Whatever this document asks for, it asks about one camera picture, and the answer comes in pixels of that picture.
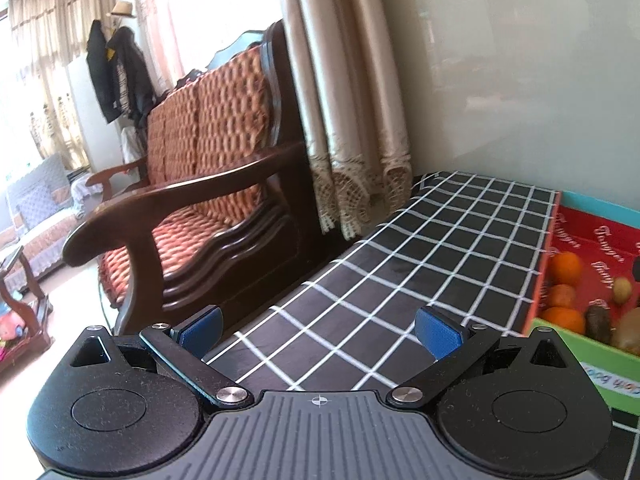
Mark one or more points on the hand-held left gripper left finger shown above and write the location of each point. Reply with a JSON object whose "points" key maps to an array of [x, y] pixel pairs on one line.
{"points": [[202, 332]]}

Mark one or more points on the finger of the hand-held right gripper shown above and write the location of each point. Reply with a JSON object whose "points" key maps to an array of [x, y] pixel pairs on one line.
{"points": [[637, 267]]}

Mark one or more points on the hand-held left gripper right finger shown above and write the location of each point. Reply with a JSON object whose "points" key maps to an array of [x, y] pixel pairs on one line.
{"points": [[440, 332]]}

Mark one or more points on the small tan kiwi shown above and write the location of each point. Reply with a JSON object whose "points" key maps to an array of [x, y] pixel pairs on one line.
{"points": [[622, 290]]}

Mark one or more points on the large green-brown kiwi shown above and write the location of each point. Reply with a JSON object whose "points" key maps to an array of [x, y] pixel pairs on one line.
{"points": [[627, 332]]}

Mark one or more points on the dark brown kiwi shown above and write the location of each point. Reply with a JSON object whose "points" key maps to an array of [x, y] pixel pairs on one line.
{"points": [[597, 324]]}

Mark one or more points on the orange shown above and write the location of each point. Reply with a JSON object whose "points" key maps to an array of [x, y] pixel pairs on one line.
{"points": [[561, 295], [565, 320], [565, 267]]}

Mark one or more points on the colourful cardboard box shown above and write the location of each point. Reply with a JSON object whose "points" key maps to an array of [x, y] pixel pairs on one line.
{"points": [[615, 375]]}

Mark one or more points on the black white checked tablecloth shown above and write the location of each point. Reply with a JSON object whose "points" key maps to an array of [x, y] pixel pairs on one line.
{"points": [[425, 260]]}

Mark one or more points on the wooden side table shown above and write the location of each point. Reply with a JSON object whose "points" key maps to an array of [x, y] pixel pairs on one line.
{"points": [[35, 305]]}

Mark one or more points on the colourful toys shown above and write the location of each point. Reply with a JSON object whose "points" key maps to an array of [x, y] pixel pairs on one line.
{"points": [[10, 332]]}

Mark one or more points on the white hanging garment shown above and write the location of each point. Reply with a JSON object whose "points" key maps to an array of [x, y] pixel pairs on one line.
{"points": [[131, 147]]}

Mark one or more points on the armchair with grey blanket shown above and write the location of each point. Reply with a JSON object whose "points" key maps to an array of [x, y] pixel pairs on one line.
{"points": [[45, 210]]}

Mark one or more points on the wooden sofa with orange cushions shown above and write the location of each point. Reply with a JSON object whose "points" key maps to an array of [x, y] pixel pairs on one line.
{"points": [[220, 120]]}

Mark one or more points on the black jacket with yellow tag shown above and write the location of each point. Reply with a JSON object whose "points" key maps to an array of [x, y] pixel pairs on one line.
{"points": [[132, 75]]}

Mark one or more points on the beige lace-trimmed curtain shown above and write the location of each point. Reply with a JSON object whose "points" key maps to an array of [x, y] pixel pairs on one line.
{"points": [[350, 70]]}

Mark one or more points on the sheer white curtain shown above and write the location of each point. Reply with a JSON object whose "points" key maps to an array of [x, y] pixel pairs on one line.
{"points": [[165, 10]]}

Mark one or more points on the straw hat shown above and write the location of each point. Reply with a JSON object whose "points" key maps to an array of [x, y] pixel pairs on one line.
{"points": [[121, 9]]}

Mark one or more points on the beige background curtain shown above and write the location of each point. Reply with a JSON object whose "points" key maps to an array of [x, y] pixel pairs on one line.
{"points": [[55, 25]]}

